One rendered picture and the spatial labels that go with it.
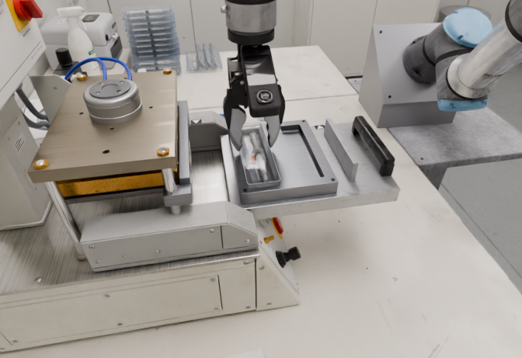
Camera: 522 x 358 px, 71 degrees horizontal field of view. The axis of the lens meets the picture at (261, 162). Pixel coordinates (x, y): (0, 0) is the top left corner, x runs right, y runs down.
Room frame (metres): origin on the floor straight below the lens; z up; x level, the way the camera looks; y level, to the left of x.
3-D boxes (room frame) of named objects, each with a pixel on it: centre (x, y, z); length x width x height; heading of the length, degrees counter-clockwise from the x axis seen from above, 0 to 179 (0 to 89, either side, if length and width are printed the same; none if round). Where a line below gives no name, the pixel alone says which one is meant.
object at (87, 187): (0.50, 0.22, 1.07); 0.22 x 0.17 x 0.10; 10
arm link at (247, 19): (0.55, 0.02, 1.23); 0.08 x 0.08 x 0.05
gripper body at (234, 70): (0.56, 0.02, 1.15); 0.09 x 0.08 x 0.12; 10
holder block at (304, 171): (0.54, -0.03, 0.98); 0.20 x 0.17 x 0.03; 10
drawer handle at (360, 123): (0.57, -0.21, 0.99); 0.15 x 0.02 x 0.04; 10
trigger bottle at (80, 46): (1.27, 0.64, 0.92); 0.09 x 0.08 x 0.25; 107
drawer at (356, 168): (0.54, -0.08, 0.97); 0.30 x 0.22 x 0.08; 100
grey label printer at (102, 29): (1.42, 0.69, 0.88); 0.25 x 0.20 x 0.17; 94
